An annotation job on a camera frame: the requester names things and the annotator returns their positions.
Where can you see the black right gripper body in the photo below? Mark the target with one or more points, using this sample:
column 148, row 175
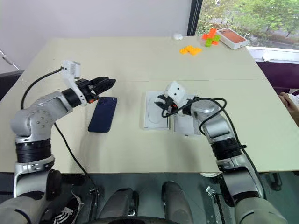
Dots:
column 170, row 105

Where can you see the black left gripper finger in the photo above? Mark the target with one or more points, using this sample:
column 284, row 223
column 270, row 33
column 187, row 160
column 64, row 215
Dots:
column 105, row 81
column 104, row 89

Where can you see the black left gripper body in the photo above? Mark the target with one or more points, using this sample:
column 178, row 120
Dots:
column 85, row 89

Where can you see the white phone box base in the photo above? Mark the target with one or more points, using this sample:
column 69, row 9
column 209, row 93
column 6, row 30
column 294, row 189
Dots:
column 151, row 119

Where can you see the white phone box lid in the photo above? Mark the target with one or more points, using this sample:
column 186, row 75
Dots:
column 183, row 127

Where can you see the dark blue smartphone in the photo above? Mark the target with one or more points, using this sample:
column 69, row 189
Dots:
column 102, row 116

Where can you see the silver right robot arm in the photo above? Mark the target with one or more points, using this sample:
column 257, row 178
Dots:
column 215, row 123

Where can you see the phone box with orange print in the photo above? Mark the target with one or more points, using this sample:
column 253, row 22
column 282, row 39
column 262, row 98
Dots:
column 233, row 39

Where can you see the bystander bare hand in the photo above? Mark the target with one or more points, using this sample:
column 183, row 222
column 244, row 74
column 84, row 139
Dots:
column 292, row 106

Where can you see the yellow toy brick cluster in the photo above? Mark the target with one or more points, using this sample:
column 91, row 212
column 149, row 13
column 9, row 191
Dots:
column 190, row 49

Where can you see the white earbuds case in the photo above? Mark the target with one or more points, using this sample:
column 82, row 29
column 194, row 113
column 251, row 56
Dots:
column 177, row 36

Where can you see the green toy brick cluster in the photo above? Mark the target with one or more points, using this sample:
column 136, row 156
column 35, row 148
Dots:
column 211, row 41

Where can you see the black furniture piece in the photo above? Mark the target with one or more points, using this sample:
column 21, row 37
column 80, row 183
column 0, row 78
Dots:
column 9, row 81

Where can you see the orange toy brick cluster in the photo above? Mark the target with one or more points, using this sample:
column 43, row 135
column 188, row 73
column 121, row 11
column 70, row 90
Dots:
column 210, row 33

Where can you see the grey metal rod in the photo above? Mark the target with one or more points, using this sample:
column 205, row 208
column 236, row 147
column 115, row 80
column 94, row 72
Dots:
column 9, row 59

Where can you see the dark grey rounded shape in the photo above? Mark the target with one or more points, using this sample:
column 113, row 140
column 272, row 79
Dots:
column 176, row 203
column 119, row 205

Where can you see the small white window latch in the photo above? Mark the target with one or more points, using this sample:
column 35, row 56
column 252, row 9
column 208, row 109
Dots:
column 267, row 58

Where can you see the purple seat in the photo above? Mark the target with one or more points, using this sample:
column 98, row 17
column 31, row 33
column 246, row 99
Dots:
column 278, row 74

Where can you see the white window sill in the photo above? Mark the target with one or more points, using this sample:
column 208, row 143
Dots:
column 273, row 52

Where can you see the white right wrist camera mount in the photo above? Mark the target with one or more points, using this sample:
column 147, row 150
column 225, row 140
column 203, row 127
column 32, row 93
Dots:
column 176, row 92

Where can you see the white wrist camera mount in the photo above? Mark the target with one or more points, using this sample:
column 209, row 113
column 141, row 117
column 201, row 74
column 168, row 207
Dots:
column 70, row 67
column 176, row 92

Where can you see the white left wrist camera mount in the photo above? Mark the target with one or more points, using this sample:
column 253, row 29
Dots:
column 70, row 67

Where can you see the black window frame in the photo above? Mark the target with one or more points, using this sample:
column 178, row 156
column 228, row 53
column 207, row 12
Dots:
column 194, row 17

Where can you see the black metal bracket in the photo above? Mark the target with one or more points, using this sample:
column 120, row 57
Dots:
column 218, row 207

